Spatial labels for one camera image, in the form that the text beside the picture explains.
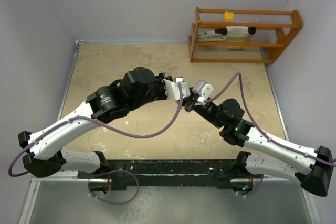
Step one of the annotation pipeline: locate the base right purple cable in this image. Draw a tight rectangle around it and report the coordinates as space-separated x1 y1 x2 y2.
235 174 266 199

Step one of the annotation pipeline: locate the yellow sticky block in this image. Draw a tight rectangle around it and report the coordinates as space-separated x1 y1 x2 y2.
224 12 234 21

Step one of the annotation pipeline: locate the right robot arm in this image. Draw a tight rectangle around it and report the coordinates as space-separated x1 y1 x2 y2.
183 95 333 197

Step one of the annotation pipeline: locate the base left purple cable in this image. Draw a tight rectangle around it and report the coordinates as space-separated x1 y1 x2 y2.
88 168 140 205

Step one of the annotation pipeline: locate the white stapler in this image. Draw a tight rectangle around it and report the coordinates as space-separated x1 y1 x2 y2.
197 28 227 42

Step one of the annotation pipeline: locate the staples strip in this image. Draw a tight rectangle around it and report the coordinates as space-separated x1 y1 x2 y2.
227 46 246 50

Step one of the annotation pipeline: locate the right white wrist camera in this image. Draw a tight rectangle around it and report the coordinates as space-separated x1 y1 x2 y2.
192 80 214 105

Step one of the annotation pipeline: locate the wooden shelf rack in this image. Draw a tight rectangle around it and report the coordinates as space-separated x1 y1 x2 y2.
188 7 303 63

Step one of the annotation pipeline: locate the white green box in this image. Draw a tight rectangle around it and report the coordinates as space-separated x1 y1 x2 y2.
226 26 249 38

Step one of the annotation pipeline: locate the black base frame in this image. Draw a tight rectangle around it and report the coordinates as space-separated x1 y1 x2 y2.
78 152 261 194

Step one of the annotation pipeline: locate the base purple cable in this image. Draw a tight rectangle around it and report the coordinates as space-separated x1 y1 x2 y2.
235 174 266 199
88 168 140 205

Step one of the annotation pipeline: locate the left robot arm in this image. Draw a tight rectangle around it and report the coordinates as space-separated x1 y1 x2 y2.
18 67 184 178

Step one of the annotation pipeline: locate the black round object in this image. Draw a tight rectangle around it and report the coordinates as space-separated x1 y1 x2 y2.
248 27 257 35

